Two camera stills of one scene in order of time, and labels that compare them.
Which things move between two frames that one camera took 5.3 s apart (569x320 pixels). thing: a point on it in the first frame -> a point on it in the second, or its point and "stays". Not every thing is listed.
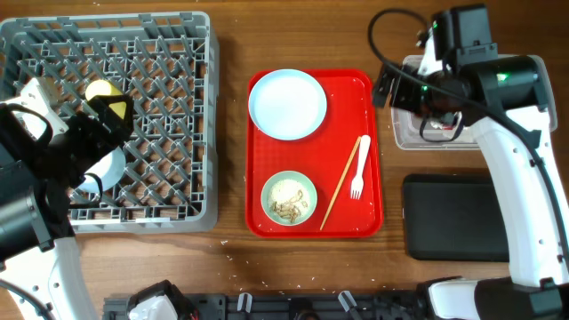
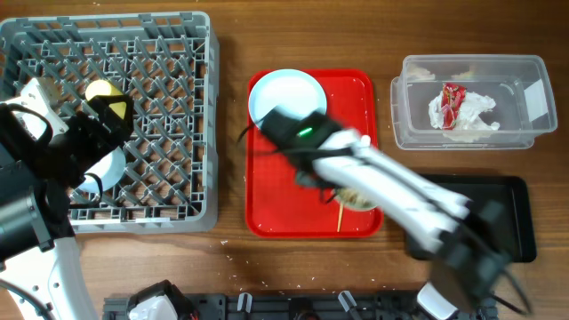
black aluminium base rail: x=345 y=306 stays
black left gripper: x=82 y=124 stays
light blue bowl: x=110 y=171 stays
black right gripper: x=400 y=98 -> x=305 y=180
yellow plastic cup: x=101 y=87 stays
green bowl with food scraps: x=289 y=198 -> x=352 y=199
